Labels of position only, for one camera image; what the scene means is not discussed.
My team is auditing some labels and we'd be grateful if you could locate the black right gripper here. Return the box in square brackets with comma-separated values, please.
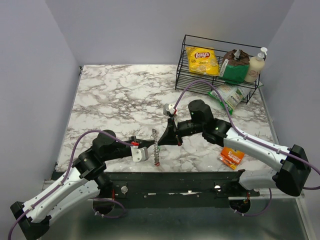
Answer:
[157, 116, 205, 146]

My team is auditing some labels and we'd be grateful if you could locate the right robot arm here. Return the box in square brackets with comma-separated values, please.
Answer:
[158, 99, 311, 197]

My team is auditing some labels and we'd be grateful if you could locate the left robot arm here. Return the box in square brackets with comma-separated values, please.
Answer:
[10, 130, 154, 240]

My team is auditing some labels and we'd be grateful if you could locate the orange razor blade box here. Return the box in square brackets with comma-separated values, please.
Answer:
[217, 147, 245, 170]

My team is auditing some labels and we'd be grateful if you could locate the green white snack bag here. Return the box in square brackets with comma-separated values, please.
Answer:
[208, 83, 251, 115]

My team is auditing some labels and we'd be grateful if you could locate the yellow Lays chips bag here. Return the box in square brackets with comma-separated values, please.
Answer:
[185, 46, 220, 76]

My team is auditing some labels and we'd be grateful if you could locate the green brown coffee bag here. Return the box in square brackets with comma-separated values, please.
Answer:
[219, 49, 250, 84]

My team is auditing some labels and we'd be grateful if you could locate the cream lotion pump bottle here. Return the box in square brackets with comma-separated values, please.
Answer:
[244, 47, 268, 83]

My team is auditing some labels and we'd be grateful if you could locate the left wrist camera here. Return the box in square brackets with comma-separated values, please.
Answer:
[130, 146, 149, 163]

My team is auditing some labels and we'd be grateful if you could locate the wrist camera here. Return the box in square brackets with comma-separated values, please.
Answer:
[163, 103, 178, 117]
[130, 146, 149, 163]

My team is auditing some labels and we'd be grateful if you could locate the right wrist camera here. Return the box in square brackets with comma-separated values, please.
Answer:
[163, 103, 178, 117]

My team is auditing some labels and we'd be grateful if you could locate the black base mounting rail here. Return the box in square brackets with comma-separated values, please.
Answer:
[106, 171, 259, 209]

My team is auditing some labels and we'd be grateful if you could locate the black wire rack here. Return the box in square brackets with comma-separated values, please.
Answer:
[174, 34, 262, 105]

